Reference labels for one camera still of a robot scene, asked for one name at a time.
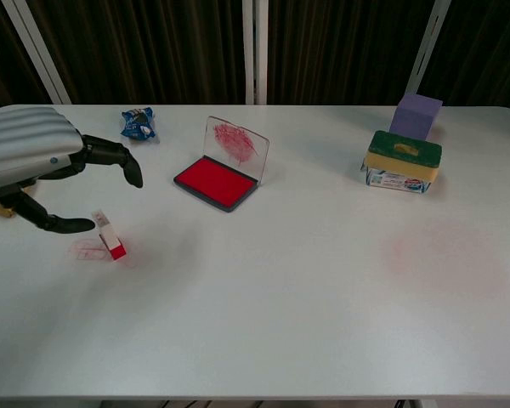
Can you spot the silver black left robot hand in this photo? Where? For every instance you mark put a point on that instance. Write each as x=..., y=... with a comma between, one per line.
x=30, y=136

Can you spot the white slotted slanted frame post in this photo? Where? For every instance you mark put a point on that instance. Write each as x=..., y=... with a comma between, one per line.
x=427, y=47

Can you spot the white red stamp block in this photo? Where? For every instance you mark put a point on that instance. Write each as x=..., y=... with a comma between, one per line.
x=111, y=240

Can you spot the red ink pad clear lid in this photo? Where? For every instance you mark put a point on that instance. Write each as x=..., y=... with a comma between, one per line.
x=214, y=183

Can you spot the white blue printed box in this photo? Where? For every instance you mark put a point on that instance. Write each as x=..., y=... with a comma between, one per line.
x=393, y=180

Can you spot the green yellow sponge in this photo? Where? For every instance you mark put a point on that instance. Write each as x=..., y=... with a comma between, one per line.
x=404, y=155

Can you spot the white upright frame post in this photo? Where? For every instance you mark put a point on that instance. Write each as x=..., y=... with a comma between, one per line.
x=248, y=51
x=261, y=51

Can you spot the purple foam block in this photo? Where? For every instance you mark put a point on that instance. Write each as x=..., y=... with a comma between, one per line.
x=414, y=117

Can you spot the dark brown curtain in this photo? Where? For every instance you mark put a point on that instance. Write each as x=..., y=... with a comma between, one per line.
x=153, y=51

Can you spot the blue snack packet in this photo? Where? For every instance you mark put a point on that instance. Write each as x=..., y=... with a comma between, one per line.
x=138, y=124

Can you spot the gold foil packet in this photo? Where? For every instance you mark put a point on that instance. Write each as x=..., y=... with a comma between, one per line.
x=0, y=211

